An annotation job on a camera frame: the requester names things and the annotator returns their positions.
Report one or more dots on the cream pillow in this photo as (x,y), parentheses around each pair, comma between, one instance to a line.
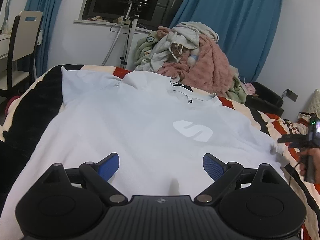
(314,102)

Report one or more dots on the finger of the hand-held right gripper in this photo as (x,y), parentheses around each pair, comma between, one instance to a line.
(292,138)
(297,145)

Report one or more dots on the cream garment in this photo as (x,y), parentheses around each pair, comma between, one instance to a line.
(197,28)

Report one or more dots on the striped fleece blanket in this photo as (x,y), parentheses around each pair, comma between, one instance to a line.
(30,100)

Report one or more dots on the white chair with dark frame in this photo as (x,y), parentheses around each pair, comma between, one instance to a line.
(25,37)

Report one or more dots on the black armchair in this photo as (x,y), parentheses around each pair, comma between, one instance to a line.
(267,97)

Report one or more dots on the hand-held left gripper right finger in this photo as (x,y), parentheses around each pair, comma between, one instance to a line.
(212,166)

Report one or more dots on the blue curtain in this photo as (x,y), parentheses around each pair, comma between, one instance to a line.
(47,17)
(237,17)

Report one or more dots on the pink fluffy blanket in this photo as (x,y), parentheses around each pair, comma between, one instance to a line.
(212,65)

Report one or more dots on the light blue t-shirt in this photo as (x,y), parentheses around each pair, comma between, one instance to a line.
(125,120)

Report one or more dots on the pale green fleece cloth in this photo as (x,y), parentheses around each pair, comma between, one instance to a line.
(236,91)

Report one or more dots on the small beige cloth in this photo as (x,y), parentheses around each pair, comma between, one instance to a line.
(98,18)

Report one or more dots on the garment steamer stand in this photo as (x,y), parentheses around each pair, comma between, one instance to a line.
(131,30)

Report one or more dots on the person's right hand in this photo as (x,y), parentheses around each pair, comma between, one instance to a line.
(317,161)

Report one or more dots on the small pink garment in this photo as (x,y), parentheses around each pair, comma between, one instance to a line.
(249,88)

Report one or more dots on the wavy mirror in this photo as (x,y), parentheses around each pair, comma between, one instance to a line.
(9,5)

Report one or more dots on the green printed blanket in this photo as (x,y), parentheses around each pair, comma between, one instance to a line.
(143,47)

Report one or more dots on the grey hoodie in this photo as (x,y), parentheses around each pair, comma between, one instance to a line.
(162,50)

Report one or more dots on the black wall socket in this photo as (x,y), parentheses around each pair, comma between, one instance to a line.
(291,95)

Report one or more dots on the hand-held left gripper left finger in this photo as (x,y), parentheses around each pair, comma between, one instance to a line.
(110,166)

